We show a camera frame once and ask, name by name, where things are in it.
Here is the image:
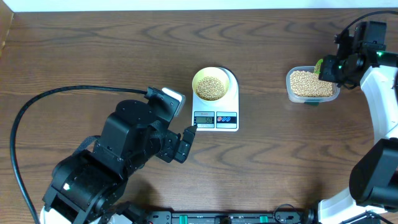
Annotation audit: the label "pile of soybeans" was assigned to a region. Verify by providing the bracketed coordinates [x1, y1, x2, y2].
[290, 70, 333, 97]

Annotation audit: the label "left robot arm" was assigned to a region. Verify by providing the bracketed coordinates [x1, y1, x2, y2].
[40, 88, 197, 223]

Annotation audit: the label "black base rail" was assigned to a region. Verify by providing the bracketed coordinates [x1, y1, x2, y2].
[118, 201, 382, 224]

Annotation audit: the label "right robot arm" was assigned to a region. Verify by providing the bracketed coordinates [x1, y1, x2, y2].
[314, 21, 397, 223]

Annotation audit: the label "clear plastic bean container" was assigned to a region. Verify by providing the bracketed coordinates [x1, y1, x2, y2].
[286, 66, 340, 104]

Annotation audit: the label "green plastic measuring scoop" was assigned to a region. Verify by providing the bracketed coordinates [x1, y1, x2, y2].
[313, 58, 323, 74]

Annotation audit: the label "left black cable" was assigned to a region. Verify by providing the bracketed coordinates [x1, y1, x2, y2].
[9, 85, 162, 224]

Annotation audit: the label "white digital kitchen scale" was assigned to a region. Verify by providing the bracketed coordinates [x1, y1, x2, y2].
[192, 67, 239, 132]

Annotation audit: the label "soybeans in yellow bowl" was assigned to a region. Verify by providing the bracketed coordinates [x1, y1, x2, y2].
[196, 77, 226, 101]

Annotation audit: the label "yellow plastic bowl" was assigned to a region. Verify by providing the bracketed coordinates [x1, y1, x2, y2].
[192, 67, 229, 99]

